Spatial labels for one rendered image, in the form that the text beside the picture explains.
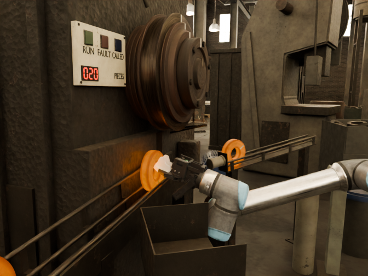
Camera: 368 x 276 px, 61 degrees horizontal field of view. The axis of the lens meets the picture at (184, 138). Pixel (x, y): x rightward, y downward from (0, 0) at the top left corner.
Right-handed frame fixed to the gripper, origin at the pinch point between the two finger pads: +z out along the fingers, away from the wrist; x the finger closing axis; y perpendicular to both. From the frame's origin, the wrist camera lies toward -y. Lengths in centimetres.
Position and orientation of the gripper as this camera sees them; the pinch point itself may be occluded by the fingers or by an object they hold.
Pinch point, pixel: (153, 165)
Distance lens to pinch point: 119.9
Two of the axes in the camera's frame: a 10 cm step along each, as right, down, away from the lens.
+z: -9.0, -3.3, 2.9
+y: 2.6, -9.3, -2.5
